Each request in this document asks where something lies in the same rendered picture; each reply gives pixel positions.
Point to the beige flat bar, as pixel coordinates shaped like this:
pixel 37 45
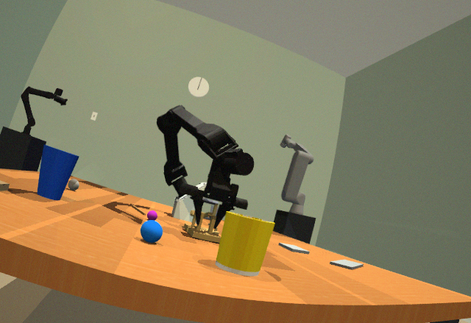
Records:
pixel 4 186

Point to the magenta ball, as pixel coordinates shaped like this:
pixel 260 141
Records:
pixel 151 215

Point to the blue tapered cup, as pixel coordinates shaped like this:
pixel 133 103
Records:
pixel 55 170

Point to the blue ball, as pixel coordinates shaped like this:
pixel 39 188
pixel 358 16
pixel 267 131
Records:
pixel 151 231

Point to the yellow mug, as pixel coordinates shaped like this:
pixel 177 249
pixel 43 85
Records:
pixel 243 244

